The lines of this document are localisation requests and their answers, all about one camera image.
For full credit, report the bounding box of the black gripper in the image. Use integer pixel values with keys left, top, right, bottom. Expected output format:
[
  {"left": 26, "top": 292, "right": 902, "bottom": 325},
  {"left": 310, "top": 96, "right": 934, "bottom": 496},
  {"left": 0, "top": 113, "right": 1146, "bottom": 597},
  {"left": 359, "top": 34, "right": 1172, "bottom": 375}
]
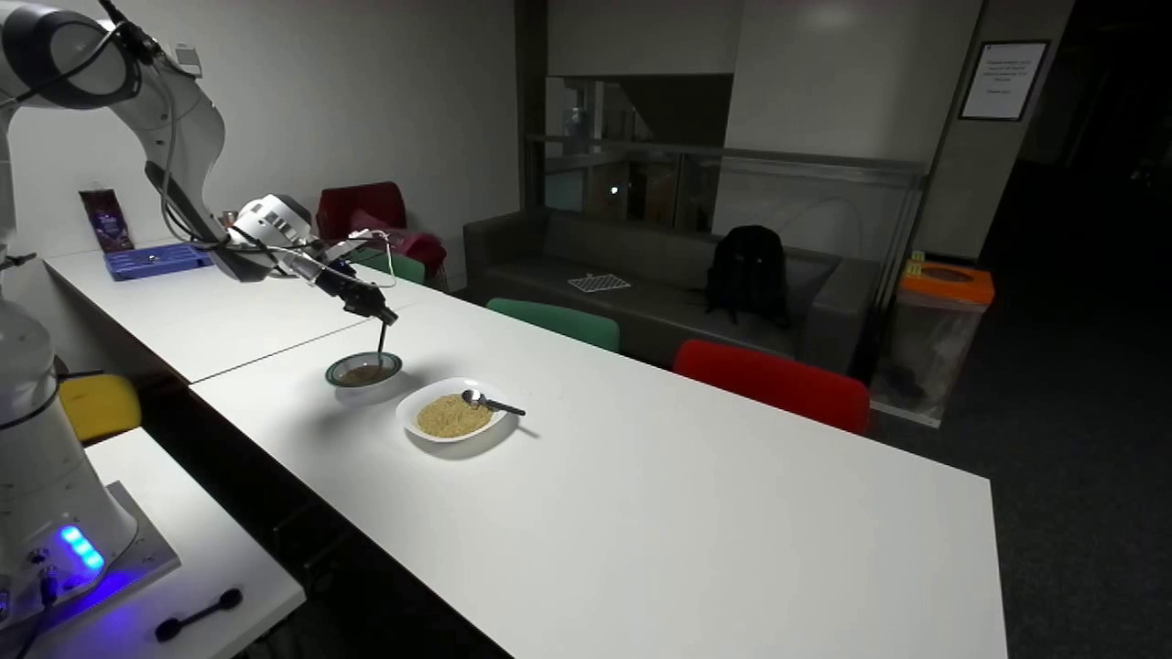
[{"left": 315, "top": 263, "right": 396, "bottom": 325}]

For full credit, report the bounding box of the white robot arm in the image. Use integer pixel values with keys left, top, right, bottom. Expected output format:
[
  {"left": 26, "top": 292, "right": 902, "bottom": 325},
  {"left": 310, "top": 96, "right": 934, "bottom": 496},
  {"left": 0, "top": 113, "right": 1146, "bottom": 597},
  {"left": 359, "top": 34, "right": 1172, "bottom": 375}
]
[{"left": 0, "top": 0, "right": 396, "bottom": 325}]

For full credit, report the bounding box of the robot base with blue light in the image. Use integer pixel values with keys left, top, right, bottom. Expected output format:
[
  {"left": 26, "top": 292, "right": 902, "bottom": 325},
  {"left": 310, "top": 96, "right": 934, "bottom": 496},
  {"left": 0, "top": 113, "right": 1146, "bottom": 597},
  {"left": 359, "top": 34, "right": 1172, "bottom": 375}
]
[{"left": 0, "top": 301, "right": 177, "bottom": 632}]

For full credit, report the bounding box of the green rimmed round bowl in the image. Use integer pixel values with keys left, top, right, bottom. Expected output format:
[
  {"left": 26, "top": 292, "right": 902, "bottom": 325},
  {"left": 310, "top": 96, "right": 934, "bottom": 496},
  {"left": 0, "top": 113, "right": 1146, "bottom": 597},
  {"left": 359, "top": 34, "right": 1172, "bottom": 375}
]
[{"left": 326, "top": 351, "right": 403, "bottom": 391}]

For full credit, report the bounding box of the white oval bowl with grains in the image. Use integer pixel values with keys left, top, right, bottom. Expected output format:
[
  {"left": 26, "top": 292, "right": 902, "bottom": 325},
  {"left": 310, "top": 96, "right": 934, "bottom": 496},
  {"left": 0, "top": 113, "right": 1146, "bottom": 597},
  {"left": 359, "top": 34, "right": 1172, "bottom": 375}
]
[{"left": 398, "top": 376, "right": 507, "bottom": 447}]

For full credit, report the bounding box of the green chair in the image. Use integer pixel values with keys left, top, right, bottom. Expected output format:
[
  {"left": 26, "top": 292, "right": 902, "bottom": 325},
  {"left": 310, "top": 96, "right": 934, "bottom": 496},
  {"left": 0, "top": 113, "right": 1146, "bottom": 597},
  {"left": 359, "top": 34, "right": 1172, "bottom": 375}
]
[
  {"left": 353, "top": 248, "right": 427, "bottom": 282},
  {"left": 488, "top": 297, "right": 618, "bottom": 351}
]

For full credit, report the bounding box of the dark red armchair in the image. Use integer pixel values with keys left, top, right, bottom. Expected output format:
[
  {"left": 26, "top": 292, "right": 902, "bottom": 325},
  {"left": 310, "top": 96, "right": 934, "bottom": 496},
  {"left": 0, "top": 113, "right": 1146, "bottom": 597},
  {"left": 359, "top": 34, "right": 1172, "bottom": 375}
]
[{"left": 315, "top": 183, "right": 447, "bottom": 279}]

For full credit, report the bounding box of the metal spoon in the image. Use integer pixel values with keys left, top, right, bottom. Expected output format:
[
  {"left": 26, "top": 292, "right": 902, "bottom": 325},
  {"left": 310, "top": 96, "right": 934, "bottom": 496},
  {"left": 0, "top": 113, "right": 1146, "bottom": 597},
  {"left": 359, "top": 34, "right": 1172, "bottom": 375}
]
[{"left": 460, "top": 390, "right": 527, "bottom": 416}]

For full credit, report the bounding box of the paper on sofa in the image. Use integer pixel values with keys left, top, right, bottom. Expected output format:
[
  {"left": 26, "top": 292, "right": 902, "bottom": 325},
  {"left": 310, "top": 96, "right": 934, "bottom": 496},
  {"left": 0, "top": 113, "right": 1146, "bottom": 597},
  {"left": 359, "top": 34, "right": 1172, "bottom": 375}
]
[{"left": 568, "top": 275, "right": 631, "bottom": 292}]

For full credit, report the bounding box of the blue box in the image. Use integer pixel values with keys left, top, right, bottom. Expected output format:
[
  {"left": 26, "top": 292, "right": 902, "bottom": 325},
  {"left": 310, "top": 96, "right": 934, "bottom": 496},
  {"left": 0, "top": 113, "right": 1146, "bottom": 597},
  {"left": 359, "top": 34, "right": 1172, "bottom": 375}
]
[{"left": 107, "top": 242, "right": 210, "bottom": 282}]

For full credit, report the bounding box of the yellow stool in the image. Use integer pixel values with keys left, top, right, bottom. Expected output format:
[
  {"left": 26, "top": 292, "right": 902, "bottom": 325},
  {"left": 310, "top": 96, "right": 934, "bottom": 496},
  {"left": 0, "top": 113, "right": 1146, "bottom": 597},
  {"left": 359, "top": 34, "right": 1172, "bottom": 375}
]
[{"left": 57, "top": 375, "right": 143, "bottom": 442}]

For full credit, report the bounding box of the dark grey sofa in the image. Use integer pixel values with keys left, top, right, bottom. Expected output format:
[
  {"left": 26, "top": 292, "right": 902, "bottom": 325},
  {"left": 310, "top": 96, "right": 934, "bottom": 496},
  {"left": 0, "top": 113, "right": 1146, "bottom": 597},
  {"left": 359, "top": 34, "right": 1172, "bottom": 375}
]
[{"left": 460, "top": 209, "right": 878, "bottom": 375}]

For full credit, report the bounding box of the black dumbbell shaped tool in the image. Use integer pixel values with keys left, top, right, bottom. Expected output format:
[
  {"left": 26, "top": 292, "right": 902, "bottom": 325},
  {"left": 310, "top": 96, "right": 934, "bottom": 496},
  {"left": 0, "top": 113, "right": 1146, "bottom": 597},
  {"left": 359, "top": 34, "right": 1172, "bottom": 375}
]
[{"left": 153, "top": 586, "right": 242, "bottom": 645}]

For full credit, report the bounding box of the black backpack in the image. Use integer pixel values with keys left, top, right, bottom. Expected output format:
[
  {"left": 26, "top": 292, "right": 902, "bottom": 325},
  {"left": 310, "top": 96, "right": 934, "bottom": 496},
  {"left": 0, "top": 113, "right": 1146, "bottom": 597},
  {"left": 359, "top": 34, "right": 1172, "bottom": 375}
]
[{"left": 704, "top": 225, "right": 788, "bottom": 325}]

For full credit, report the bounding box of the red chair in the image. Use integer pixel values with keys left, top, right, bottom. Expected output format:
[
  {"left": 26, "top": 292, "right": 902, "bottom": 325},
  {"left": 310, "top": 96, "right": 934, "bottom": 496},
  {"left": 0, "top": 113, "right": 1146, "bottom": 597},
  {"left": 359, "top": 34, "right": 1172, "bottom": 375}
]
[{"left": 669, "top": 342, "right": 872, "bottom": 432}]

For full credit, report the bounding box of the orange lidded bin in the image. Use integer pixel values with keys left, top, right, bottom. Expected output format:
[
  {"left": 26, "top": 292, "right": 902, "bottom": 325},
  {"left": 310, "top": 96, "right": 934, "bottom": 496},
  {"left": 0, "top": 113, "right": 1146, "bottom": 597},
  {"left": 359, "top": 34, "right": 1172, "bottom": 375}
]
[{"left": 872, "top": 258, "right": 995, "bottom": 427}]

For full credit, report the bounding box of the framed wall notice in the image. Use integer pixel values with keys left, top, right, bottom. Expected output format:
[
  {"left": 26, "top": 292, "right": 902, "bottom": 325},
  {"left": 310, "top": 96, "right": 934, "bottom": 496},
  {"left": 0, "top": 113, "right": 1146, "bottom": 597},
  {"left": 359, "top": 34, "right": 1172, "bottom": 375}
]
[{"left": 961, "top": 42, "right": 1048, "bottom": 121}]

